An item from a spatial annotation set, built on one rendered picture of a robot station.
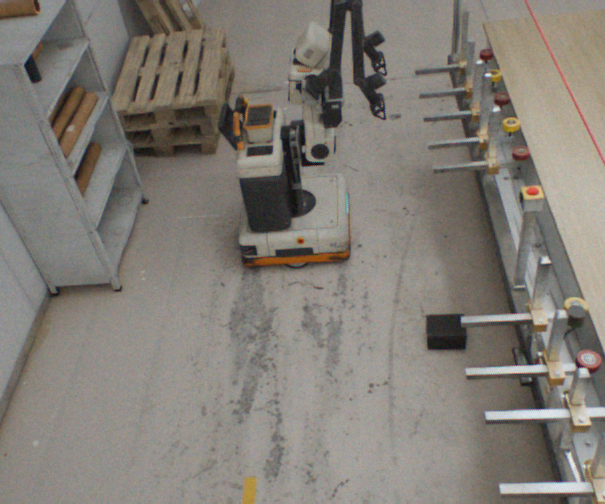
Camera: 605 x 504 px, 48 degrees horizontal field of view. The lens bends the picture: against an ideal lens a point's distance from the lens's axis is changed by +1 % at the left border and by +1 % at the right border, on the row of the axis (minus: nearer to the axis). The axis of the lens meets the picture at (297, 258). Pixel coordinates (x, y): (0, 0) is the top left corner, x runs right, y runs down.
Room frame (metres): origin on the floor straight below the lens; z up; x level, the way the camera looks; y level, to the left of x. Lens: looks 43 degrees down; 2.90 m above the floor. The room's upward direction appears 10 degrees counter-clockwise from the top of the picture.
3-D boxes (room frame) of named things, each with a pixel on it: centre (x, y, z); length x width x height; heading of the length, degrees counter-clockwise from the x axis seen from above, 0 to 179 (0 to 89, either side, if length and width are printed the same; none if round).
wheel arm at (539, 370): (1.39, -0.75, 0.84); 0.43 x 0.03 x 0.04; 81
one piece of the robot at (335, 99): (3.23, -0.32, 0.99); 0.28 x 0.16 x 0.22; 171
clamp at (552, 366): (1.40, -0.84, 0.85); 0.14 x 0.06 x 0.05; 171
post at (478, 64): (3.15, -1.10, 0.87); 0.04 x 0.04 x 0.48; 81
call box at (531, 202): (1.92, -0.92, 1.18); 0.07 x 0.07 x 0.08; 81
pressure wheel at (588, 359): (1.36, -0.94, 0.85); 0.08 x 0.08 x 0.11
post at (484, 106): (2.90, -1.07, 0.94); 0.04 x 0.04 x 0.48; 81
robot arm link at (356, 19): (2.99, -0.46, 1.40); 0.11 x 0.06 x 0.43; 172
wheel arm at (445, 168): (2.63, -0.96, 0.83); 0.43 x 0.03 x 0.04; 81
